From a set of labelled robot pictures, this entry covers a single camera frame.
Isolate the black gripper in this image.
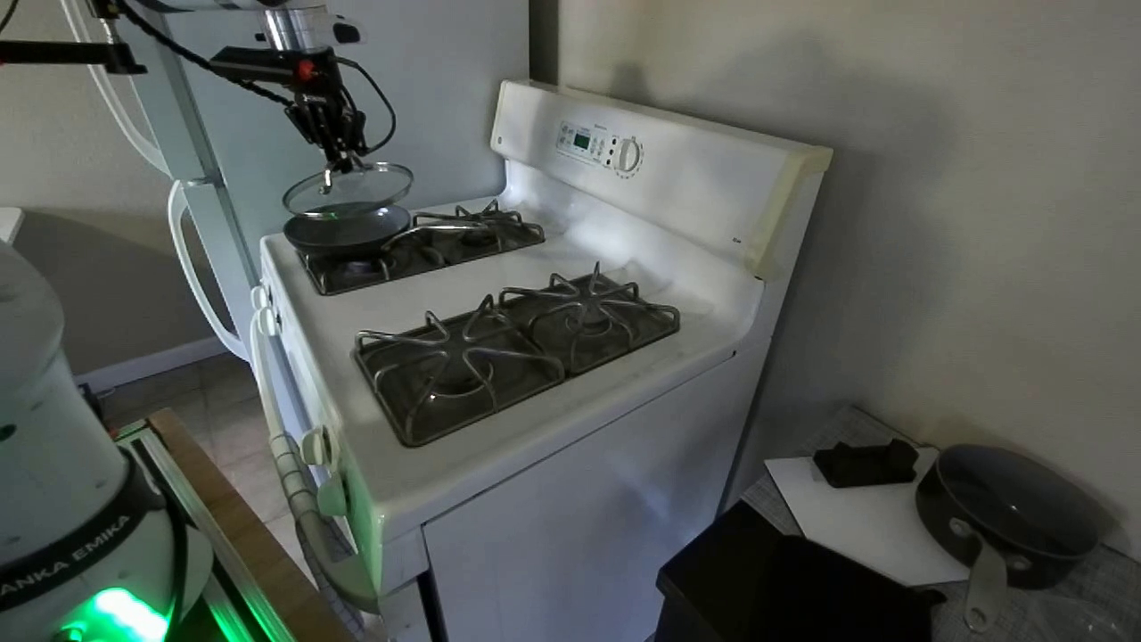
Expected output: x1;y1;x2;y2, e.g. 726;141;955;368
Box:
280;72;372;173

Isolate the glass lid with metal rim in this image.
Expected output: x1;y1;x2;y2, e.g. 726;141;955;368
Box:
280;158;418;220

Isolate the gray nonstick frying pan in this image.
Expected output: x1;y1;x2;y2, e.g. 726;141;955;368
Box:
280;197;418;255

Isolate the black round pan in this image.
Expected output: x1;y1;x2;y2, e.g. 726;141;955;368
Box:
914;443;1116;635

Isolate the white refrigerator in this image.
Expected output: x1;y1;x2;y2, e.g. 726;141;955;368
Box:
55;0;534;374

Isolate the black cast iron burner grate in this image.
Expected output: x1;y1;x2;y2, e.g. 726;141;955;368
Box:
351;260;684;453
292;197;547;301

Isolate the green oven clock display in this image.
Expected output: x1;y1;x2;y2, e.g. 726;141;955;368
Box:
551;116;608;165

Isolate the white oven dial knob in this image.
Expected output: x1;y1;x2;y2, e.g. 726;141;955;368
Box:
608;135;644;178

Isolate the black horizontal stand bar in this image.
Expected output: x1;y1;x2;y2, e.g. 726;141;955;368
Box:
0;36;148;78

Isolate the wooden board edge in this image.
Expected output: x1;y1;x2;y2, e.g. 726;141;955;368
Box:
147;408;361;642

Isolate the white gas stove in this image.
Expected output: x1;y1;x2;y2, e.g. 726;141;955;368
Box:
247;78;835;642

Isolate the small black block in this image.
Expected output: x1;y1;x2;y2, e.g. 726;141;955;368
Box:
813;436;924;492

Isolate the black bin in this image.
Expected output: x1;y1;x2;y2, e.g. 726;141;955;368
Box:
652;497;947;642

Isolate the white flat board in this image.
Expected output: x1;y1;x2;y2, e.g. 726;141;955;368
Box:
763;443;974;593

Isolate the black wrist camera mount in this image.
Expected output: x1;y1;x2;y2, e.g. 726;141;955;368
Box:
211;43;348;90

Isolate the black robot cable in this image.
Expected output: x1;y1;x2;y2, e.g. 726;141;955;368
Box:
111;0;401;159

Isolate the white refrigerator door handle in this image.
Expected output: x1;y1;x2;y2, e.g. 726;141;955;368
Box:
60;0;185;184
160;173;260;368

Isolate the white oven door handle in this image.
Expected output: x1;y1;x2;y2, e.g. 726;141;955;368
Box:
247;295;383;617

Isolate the metal robot cart frame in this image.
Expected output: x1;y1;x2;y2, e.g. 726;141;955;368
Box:
111;422;299;642

